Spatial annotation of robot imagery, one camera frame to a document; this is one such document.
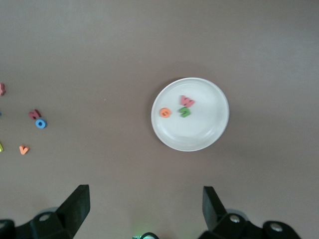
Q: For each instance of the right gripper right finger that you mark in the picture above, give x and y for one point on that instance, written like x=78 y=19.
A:
x=216 y=219

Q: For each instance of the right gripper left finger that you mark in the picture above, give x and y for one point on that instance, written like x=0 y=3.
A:
x=67 y=216

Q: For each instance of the green letter u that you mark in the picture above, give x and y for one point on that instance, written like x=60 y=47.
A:
x=185 y=113

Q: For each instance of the orange letter e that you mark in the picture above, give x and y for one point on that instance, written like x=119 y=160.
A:
x=165 y=115

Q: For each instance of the pink red letter M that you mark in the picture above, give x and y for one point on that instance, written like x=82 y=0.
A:
x=187 y=101

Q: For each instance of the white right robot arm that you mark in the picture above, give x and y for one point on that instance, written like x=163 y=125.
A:
x=147 y=236

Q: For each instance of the orange letter v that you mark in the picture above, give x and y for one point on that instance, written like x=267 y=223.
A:
x=24 y=150

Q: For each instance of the beige brown plate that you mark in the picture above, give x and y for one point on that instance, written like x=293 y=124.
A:
x=194 y=132

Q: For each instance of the yellow letter k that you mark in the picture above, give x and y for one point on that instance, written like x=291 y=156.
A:
x=1 y=147

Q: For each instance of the blue letter o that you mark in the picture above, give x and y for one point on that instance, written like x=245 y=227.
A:
x=37 y=123

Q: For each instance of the red letter N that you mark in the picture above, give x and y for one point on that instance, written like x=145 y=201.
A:
x=34 y=114

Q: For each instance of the red letter f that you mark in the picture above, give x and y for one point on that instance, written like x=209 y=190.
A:
x=2 y=89

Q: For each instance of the brown paper table cover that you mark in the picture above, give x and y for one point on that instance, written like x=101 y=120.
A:
x=99 y=49

